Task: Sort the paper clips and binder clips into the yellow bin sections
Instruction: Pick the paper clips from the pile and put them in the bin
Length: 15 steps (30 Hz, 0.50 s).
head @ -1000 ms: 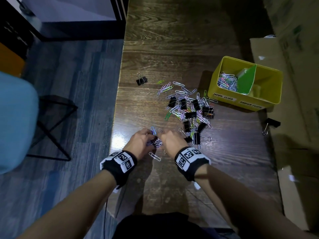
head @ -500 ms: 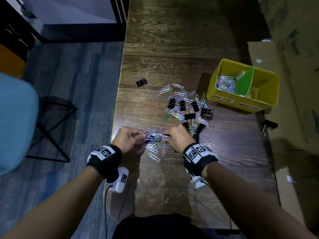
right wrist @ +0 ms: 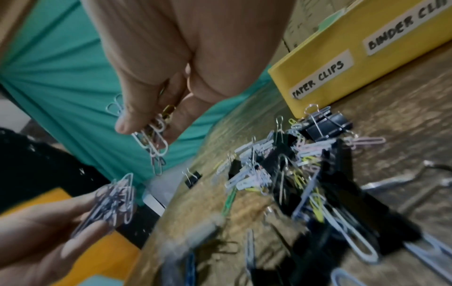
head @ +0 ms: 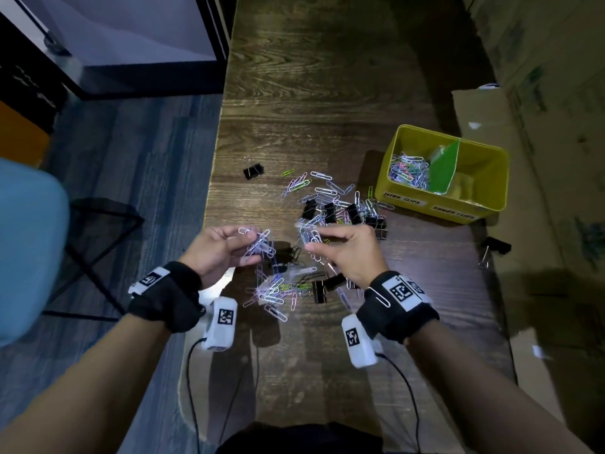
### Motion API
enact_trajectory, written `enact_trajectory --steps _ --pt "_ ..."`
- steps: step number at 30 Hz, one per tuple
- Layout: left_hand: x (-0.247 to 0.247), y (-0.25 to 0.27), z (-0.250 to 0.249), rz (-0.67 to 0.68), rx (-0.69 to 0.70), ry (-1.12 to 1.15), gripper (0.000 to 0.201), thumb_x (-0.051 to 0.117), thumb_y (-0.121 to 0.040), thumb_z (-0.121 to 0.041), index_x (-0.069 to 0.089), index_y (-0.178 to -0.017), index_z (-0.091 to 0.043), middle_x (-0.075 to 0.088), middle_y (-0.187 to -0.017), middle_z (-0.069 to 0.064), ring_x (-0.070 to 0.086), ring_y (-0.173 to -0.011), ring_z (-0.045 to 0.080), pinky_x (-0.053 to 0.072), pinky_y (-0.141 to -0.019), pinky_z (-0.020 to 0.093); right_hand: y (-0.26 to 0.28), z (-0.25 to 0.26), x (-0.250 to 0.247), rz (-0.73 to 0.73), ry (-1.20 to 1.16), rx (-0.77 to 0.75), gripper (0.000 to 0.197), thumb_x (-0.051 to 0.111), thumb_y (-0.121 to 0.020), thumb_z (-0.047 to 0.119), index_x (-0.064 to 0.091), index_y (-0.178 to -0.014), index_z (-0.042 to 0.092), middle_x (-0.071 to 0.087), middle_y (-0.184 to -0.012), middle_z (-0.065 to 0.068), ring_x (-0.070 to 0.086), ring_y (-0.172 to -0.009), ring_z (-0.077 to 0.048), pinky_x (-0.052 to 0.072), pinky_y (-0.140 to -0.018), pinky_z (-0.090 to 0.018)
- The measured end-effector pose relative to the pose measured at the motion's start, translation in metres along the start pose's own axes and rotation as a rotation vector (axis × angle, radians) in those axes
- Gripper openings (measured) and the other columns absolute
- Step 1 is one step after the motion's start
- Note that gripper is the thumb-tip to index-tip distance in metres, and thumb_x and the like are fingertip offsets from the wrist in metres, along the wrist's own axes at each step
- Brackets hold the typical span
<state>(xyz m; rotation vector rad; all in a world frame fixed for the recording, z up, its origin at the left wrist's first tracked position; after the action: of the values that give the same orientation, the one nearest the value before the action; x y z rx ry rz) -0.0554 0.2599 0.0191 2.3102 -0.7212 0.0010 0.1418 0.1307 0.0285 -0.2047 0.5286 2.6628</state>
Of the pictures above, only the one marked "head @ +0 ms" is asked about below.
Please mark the person's right hand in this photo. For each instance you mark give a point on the person's right hand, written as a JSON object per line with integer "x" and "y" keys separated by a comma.
{"x": 354, "y": 255}

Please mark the single black binder clip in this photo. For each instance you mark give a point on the single black binder clip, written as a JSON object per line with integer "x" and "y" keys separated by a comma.
{"x": 253, "y": 172}
{"x": 496, "y": 244}

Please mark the pile of coloured paper clips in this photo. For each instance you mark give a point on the pile of coloured paper clips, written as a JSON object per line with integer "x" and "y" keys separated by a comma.
{"x": 321, "y": 190}

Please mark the black shelf unit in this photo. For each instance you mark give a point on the black shelf unit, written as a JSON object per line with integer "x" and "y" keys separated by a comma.
{"x": 28, "y": 80}

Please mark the white round object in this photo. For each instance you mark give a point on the white round object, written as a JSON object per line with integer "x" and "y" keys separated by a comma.
{"x": 488, "y": 86}

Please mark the wooden table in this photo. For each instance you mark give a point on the wooden table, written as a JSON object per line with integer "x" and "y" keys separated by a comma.
{"x": 307, "y": 66}

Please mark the yellow divided sorting bin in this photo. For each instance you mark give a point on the yellow divided sorting bin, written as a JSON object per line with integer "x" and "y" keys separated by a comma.
{"x": 482, "y": 170}

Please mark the person's left hand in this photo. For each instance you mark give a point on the person's left hand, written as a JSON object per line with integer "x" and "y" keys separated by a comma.
{"x": 212, "y": 252}

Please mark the white cabinet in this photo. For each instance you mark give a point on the white cabinet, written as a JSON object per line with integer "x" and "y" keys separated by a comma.
{"x": 132, "y": 28}

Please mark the group of black binder clips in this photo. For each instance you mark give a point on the group of black binder clips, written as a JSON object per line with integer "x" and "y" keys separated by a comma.
{"x": 309, "y": 210}

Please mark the person's right forearm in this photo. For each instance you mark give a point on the person's right forearm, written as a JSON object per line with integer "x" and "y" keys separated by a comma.
{"x": 482, "y": 401}

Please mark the person's left forearm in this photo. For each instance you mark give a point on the person's left forearm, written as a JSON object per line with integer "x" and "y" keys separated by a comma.
{"x": 85, "y": 397}

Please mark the bunch of coloured paper clips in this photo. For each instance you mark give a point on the bunch of coloured paper clips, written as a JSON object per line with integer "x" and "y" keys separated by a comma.
{"x": 309, "y": 236}
{"x": 260, "y": 245}

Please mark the brown cardboard box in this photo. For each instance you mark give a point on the brown cardboard box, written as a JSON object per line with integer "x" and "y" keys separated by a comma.
{"x": 543, "y": 137}

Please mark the large white paper clip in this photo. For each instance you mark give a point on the large white paper clip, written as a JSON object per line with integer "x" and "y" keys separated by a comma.
{"x": 378, "y": 296}

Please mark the person's black clothing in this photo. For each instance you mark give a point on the person's black clothing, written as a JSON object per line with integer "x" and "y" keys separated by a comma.
{"x": 302, "y": 439}

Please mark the small heap of paper clips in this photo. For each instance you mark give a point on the small heap of paper clips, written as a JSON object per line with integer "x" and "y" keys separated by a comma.
{"x": 409, "y": 172}

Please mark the black wristband with markers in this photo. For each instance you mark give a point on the black wristband with markers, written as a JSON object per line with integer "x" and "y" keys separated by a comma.
{"x": 383, "y": 316}
{"x": 175, "y": 297}

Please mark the light blue chair seat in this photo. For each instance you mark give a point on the light blue chair seat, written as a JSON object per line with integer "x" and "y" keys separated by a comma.
{"x": 28, "y": 250}

